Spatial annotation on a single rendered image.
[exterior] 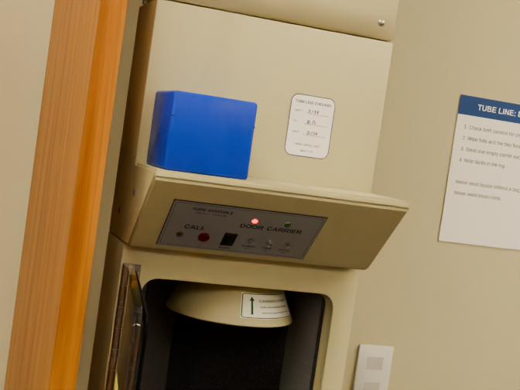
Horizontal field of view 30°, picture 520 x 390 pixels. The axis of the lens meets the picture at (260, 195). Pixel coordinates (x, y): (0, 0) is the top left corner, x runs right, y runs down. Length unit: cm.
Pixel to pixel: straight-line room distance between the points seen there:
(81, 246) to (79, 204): 5
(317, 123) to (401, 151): 55
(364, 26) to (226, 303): 40
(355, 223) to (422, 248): 65
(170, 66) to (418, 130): 72
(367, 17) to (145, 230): 40
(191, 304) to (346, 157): 28
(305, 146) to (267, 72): 11
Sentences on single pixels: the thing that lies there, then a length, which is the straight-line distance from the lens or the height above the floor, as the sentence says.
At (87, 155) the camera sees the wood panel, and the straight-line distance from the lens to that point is 109.
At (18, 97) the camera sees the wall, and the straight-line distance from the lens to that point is 161.
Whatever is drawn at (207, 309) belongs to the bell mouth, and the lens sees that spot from 128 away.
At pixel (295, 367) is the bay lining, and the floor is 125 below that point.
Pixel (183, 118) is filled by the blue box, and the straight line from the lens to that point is 109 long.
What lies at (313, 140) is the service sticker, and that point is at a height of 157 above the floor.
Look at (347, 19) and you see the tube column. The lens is 128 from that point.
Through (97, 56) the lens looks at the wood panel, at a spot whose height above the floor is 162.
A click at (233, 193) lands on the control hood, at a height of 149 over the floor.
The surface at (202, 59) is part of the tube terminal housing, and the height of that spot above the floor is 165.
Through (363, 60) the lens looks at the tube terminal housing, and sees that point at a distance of 128.
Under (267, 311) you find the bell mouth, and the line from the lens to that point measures 129.
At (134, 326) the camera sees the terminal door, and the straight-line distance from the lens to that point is 89.
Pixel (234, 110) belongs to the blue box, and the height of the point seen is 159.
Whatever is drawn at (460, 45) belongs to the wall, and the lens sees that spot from 185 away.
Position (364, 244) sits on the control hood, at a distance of 123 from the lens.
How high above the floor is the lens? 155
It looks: 3 degrees down
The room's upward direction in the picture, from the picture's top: 8 degrees clockwise
